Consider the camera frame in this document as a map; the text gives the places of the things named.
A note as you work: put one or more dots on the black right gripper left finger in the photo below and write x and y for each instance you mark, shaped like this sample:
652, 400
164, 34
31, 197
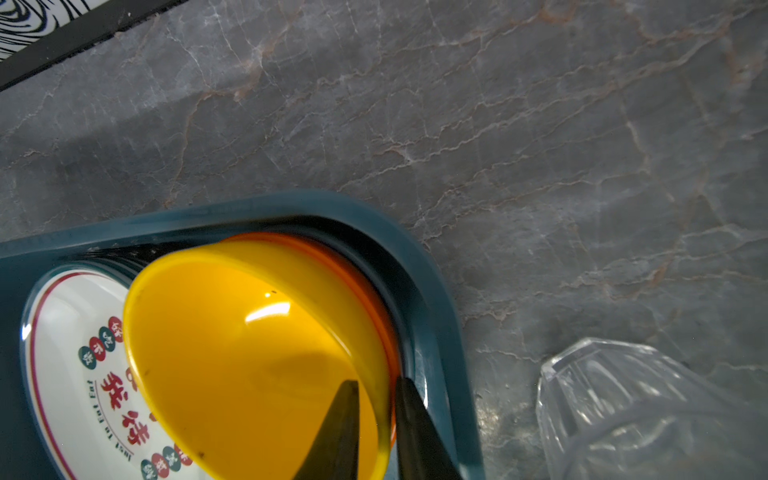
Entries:
334, 453

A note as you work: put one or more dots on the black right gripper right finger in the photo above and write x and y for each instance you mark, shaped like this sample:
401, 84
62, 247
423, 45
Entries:
421, 452

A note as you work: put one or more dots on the yellow bowl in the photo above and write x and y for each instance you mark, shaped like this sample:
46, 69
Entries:
239, 348

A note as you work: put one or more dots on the orange bowl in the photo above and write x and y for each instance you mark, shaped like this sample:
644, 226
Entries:
381, 316

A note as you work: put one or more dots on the teal plastic bin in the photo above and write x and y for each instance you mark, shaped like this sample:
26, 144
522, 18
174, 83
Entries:
396, 264

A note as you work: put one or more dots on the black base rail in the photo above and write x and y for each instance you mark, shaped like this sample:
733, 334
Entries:
36, 35

